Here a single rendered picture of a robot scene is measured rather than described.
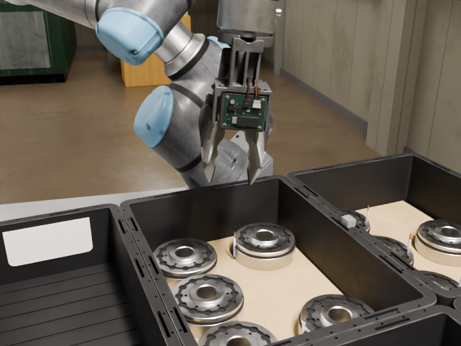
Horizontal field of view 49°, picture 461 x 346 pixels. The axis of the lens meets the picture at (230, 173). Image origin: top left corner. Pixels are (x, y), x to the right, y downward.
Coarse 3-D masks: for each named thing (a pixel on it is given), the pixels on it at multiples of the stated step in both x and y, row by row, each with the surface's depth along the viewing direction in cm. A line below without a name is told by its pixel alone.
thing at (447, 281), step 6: (420, 270) 75; (426, 270) 75; (426, 276) 74; (432, 276) 74; (438, 276) 74; (444, 276) 74; (444, 282) 72; (450, 282) 73; (456, 282) 72; (450, 288) 71
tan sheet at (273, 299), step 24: (216, 240) 89; (240, 264) 82; (312, 264) 82; (264, 288) 76; (288, 288) 76; (312, 288) 76; (336, 288) 76; (264, 312) 71; (288, 312) 71; (288, 336) 67
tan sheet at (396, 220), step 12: (396, 204) 102; (408, 204) 102; (372, 216) 97; (384, 216) 97; (396, 216) 97; (408, 216) 97; (420, 216) 97; (372, 228) 93; (384, 228) 93; (396, 228) 93; (408, 228) 93; (420, 264) 82; (432, 264) 82; (456, 276) 79
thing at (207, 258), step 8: (176, 240) 83; (184, 240) 83; (192, 240) 83; (200, 240) 83; (160, 248) 81; (168, 248) 81; (200, 248) 81; (208, 248) 81; (160, 256) 79; (168, 256) 79; (200, 256) 79; (208, 256) 79; (216, 256) 80; (160, 264) 76; (168, 264) 76; (176, 264) 76; (184, 264) 76; (192, 264) 76; (200, 264) 77; (208, 264) 76; (168, 272) 75; (176, 272) 75; (184, 272) 75; (192, 272) 75; (200, 272) 75
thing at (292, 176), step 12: (396, 156) 99; (408, 156) 100; (420, 156) 99; (312, 168) 94; (324, 168) 94; (336, 168) 94; (444, 168) 94; (312, 192) 85; (324, 204) 80; (360, 228) 73; (372, 240) 70; (384, 252) 67; (408, 264) 64; (420, 276) 62; (432, 288) 60; (456, 288) 60; (444, 300) 59
